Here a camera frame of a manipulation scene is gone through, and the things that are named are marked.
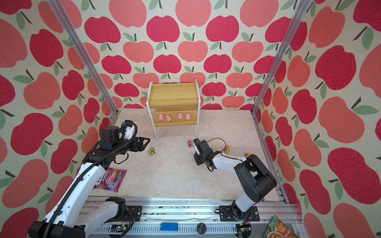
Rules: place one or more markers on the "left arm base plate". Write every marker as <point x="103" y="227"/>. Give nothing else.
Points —
<point x="134" y="212"/>

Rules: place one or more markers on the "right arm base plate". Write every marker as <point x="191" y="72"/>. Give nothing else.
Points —
<point x="234" y="214"/>

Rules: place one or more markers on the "round black knob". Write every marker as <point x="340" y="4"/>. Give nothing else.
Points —
<point x="201" y="228"/>

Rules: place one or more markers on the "right aluminium frame post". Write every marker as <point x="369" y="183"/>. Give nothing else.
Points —
<point x="283" y="48"/>

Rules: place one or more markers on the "blue block on rail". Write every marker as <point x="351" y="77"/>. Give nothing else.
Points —
<point x="169" y="227"/>

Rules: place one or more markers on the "pink toy car upper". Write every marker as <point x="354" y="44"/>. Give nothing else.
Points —
<point x="190" y="143"/>

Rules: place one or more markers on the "aluminium frame post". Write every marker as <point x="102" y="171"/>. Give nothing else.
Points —
<point x="70" y="30"/>
<point x="283" y="48"/>

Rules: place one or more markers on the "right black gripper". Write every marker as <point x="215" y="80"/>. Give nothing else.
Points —
<point x="198" y="161"/>

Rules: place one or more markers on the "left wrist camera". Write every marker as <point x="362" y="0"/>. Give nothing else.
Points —
<point x="128" y="124"/>

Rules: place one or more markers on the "purple snack bag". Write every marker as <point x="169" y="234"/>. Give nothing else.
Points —
<point x="111" y="180"/>

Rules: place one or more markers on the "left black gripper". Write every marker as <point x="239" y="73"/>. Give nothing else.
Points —
<point x="137" y="148"/>

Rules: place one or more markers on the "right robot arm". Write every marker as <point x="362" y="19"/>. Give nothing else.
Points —
<point x="255" y="178"/>

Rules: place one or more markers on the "left aluminium frame post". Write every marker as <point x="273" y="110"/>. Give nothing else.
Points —
<point x="70" y="30"/>

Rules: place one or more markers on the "green snack bag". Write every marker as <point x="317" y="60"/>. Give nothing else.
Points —
<point x="277" y="229"/>

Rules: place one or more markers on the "wooden two-tier shelf white frame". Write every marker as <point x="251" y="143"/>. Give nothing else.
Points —
<point x="171" y="99"/>

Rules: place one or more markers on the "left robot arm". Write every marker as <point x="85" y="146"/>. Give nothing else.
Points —
<point x="62" y="221"/>

